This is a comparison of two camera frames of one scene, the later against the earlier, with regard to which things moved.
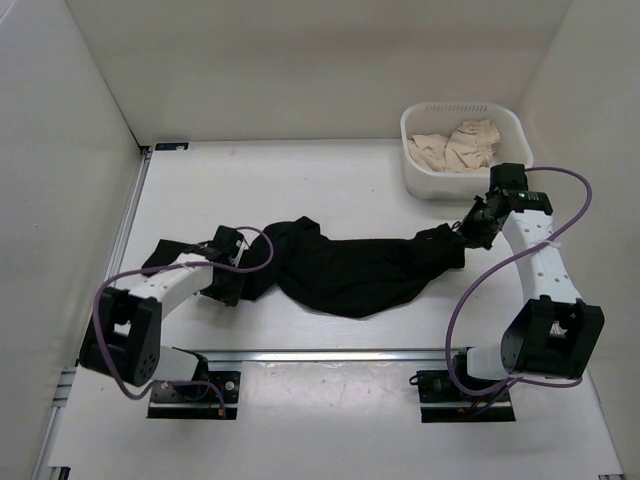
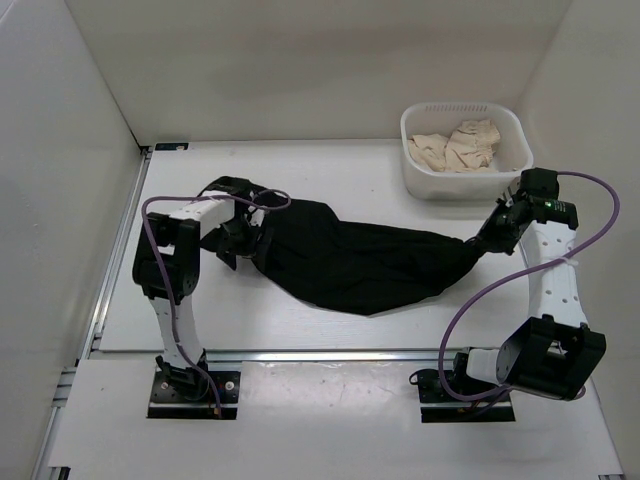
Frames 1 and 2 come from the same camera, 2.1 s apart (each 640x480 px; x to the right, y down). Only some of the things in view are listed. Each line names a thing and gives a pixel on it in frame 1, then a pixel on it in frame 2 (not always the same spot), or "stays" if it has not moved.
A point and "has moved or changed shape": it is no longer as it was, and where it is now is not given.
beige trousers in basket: [469, 148] stays
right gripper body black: [475, 226] to [498, 234]
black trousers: [323, 270] has moved or changed shape
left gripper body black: [225, 290] to [240, 237]
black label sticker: [171, 146] stays
